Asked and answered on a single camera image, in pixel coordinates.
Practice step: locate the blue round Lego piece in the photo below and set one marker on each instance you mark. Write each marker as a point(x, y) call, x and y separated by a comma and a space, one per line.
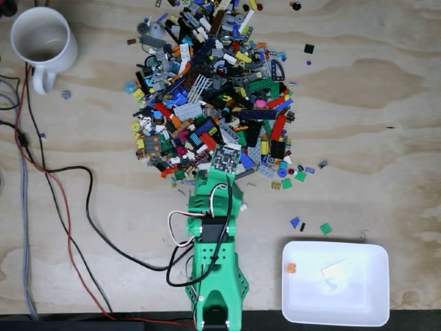
point(282, 172)

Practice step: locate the small grey Lego piece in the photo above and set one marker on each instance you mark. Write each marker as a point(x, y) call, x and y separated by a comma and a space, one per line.
point(322, 164)

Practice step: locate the small black Lego piece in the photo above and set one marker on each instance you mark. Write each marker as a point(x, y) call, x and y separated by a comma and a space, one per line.
point(302, 227)

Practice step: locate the pink Lego piece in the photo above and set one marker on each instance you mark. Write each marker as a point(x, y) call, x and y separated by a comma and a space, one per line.
point(260, 103)

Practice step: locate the orange red Lego piece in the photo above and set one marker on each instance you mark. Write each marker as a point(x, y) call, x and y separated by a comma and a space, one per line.
point(169, 172)

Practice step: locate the black round Lego piece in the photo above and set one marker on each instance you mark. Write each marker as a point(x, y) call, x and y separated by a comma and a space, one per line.
point(295, 5)

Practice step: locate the blue white round Lego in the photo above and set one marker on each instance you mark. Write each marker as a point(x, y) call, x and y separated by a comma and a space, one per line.
point(66, 95)

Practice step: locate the large green Lego plate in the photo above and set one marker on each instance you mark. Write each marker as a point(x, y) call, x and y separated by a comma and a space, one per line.
point(260, 85)

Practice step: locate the light grey Lego plate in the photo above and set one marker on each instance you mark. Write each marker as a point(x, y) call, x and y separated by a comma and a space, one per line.
point(266, 171)
point(187, 111)

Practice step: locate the blue Lego brick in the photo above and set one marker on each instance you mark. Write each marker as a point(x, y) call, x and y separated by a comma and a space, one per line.
point(246, 160)

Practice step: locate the grey Lego cone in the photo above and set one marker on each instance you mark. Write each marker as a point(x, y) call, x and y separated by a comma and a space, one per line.
point(158, 31)

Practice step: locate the small white Lego piece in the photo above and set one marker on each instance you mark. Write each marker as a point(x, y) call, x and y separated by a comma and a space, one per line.
point(244, 207)

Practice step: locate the white Lego grille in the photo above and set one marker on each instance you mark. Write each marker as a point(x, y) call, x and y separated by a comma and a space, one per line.
point(199, 89)

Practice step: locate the green square Lego plate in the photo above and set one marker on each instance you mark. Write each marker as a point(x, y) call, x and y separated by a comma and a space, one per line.
point(326, 229)
point(287, 183)
point(300, 176)

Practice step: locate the blue Lego tile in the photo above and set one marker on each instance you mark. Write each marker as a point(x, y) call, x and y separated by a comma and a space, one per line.
point(310, 170)

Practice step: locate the pale white Lego piece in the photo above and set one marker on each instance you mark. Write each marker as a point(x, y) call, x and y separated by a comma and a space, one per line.
point(333, 270)

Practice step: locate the green camera circuit board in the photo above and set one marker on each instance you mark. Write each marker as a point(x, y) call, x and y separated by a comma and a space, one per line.
point(225, 158)

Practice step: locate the white ceramic mug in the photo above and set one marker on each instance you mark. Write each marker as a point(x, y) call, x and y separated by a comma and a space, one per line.
point(41, 38)

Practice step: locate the dark blue triangular Lego frame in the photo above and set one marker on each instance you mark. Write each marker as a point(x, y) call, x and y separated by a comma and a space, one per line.
point(274, 70)

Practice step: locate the black object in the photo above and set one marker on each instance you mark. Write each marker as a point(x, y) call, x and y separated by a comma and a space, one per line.
point(7, 7)

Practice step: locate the small orange Lego piece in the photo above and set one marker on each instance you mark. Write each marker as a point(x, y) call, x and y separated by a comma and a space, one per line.
point(292, 268)

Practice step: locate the white plastic bin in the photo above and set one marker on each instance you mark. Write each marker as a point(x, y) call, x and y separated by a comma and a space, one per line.
point(336, 296)

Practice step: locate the grey plate with orange studs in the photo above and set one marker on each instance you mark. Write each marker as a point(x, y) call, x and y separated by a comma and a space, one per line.
point(152, 144)

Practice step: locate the blue wedge Lego piece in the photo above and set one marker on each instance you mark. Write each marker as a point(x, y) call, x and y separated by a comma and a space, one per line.
point(295, 223)

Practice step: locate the cyan Lego piece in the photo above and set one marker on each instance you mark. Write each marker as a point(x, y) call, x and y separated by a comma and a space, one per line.
point(130, 87)

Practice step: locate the small yellow Lego piece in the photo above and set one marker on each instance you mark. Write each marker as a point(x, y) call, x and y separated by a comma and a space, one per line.
point(275, 186)

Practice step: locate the long white Lego piece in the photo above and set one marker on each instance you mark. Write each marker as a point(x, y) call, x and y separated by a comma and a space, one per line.
point(246, 21)

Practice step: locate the tiny grey Lego bar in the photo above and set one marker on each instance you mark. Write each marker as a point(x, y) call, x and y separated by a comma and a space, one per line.
point(251, 184)

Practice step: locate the long red Lego brick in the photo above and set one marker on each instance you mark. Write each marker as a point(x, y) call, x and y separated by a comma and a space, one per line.
point(279, 127)

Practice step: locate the black square Lego plate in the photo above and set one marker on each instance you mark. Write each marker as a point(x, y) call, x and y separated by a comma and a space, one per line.
point(309, 48)

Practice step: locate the yellow Lego bar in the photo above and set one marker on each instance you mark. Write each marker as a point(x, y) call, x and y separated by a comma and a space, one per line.
point(243, 57)

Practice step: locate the long dark blue Lego plate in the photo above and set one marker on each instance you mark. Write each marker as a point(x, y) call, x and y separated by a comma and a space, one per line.
point(258, 114)

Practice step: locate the brown Lego tile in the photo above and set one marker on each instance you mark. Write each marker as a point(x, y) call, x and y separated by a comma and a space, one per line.
point(131, 41)

